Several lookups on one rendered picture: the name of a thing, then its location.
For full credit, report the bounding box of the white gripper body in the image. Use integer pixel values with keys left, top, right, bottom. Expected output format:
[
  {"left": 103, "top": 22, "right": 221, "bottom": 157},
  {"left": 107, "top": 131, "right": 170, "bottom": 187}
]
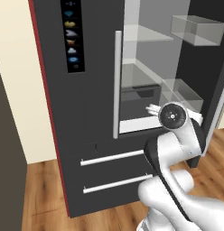
[{"left": 145, "top": 103, "right": 204, "bottom": 125}]

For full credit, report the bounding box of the clear door bin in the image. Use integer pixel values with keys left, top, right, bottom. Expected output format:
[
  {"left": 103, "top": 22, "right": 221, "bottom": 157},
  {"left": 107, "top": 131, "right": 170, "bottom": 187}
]
[
  {"left": 170, "top": 14, "right": 224, "bottom": 47},
  {"left": 160, "top": 78, "right": 205, "bottom": 115}
]

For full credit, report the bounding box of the dark grey fridge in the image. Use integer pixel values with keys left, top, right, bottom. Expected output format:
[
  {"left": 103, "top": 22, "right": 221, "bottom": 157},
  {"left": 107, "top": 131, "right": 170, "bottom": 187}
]
[{"left": 27, "top": 0, "right": 224, "bottom": 219}]

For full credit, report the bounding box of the glass fridge shelf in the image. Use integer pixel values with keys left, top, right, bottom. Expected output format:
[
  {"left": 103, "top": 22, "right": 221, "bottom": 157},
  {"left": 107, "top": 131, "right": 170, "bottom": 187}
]
[
  {"left": 120, "top": 62, "right": 163, "bottom": 90},
  {"left": 122, "top": 23, "right": 174, "bottom": 43}
]

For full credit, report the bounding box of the dark fridge drawer front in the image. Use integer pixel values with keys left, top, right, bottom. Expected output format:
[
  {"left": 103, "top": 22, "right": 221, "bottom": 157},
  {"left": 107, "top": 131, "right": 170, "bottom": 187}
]
[
  {"left": 60, "top": 136, "right": 154, "bottom": 181},
  {"left": 63, "top": 168, "right": 157, "bottom": 219}
]

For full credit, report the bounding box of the dark fridge door with display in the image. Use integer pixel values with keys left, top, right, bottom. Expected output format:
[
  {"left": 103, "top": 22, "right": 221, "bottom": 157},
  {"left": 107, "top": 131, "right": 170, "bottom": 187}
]
[{"left": 32, "top": 0, "right": 126, "bottom": 146}]

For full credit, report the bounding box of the dark fridge door with bins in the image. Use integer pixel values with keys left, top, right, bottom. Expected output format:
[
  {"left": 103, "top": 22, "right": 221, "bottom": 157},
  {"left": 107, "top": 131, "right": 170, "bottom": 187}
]
[{"left": 175, "top": 0, "right": 224, "bottom": 170}]

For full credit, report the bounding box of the dark crisper drawer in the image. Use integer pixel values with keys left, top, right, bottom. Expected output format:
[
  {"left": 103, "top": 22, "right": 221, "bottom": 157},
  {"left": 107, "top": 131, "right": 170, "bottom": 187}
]
[{"left": 119, "top": 84, "right": 163, "bottom": 122}]

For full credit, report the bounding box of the dark brown cabinet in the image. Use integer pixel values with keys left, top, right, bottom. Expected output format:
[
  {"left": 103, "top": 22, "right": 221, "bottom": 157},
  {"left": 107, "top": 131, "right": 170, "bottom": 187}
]
[{"left": 0, "top": 61, "right": 28, "bottom": 231}]

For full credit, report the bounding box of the silver vertical door handle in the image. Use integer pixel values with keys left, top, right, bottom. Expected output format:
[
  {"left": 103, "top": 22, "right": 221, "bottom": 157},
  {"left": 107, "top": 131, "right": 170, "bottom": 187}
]
[{"left": 112, "top": 30, "right": 124, "bottom": 140}]

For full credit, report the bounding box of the silver drawer handle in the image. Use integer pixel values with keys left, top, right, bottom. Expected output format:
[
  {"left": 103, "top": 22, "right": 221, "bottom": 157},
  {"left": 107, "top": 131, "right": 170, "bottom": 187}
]
[
  {"left": 82, "top": 173, "right": 154, "bottom": 195},
  {"left": 79, "top": 149, "right": 146, "bottom": 167}
]

